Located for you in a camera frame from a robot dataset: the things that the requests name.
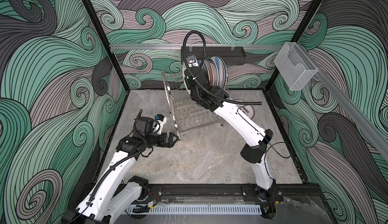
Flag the orange sunburst plate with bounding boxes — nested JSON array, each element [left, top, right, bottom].
[[205, 58, 218, 86]]

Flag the blue striped plate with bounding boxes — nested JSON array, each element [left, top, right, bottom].
[[218, 57, 228, 89]]

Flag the cream floral plate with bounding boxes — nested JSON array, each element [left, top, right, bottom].
[[182, 64, 190, 93]]

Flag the white plate red characters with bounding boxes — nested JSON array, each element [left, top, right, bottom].
[[238, 104, 255, 120]]

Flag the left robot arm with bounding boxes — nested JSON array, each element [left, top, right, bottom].
[[61, 133, 180, 224]]

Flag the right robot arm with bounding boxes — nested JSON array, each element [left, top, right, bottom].
[[183, 66, 276, 201]]

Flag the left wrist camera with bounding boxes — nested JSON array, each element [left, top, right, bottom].
[[135, 114, 167, 136]]

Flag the steel wire dish rack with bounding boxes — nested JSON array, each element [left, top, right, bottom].
[[161, 72, 224, 136]]

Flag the black wall shelf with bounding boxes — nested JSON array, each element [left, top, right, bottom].
[[181, 46, 247, 65]]

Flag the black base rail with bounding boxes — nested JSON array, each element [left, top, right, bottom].
[[148, 183, 322, 198]]

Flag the white slotted cable duct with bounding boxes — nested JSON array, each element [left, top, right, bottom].
[[140, 204, 262, 216]]

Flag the clear acrylic wall holder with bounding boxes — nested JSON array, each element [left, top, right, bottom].
[[274, 42, 318, 91]]

